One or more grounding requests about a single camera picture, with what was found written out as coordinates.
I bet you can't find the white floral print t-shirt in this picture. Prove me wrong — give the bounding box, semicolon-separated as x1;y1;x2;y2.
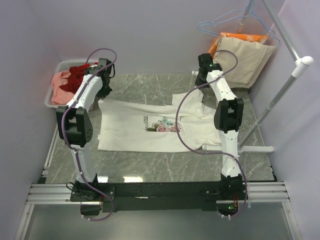
98;89;221;153

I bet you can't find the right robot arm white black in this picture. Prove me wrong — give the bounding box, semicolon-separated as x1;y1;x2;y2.
195;53;244;200

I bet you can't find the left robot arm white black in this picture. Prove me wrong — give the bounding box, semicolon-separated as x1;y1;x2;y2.
56;58;114;201

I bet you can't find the orange hanging garment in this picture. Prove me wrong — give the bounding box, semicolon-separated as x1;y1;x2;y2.
208;32;270;55

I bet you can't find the dark red garment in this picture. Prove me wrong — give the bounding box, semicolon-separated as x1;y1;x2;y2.
60;63;89;94

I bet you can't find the beige hanging garment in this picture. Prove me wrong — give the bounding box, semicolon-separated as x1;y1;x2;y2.
212;37;276;89

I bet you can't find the white plastic laundry basket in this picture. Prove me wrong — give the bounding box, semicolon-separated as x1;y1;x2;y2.
45;60;98;108

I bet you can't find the pink garment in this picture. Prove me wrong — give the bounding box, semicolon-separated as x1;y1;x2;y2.
51;71;75;106

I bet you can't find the silver white clothes rack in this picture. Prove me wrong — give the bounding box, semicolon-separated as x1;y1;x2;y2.
191;0;315;154

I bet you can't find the aluminium black mounting rail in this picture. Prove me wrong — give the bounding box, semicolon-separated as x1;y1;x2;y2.
26;175;290;218

